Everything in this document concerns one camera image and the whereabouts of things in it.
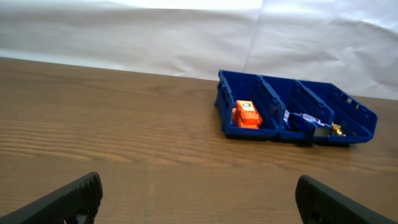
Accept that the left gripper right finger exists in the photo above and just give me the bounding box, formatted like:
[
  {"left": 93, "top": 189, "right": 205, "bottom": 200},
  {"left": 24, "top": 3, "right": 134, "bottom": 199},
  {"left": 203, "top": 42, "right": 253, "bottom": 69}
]
[{"left": 294, "top": 174, "right": 398, "bottom": 224}]

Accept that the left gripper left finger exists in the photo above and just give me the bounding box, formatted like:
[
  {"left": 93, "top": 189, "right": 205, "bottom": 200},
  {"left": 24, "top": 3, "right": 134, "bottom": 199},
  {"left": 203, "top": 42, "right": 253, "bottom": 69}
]
[{"left": 0, "top": 172, "right": 103, "bottom": 224}]

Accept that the gold candy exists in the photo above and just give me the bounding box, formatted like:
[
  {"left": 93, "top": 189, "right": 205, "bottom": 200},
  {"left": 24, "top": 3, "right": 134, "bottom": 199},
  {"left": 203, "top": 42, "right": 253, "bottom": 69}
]
[{"left": 331, "top": 121, "right": 346, "bottom": 137}]

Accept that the blue candy pack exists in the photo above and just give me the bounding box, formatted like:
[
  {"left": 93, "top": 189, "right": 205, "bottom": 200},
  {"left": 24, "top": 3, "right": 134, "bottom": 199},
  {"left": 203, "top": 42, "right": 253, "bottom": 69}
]
[
  {"left": 282, "top": 110, "right": 296, "bottom": 130},
  {"left": 292, "top": 112, "right": 333, "bottom": 138}
]

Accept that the blue tray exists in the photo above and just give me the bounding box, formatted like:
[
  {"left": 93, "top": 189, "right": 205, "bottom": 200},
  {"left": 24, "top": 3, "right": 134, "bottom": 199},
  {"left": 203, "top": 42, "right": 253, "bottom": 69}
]
[{"left": 214, "top": 69, "right": 379, "bottom": 146}]

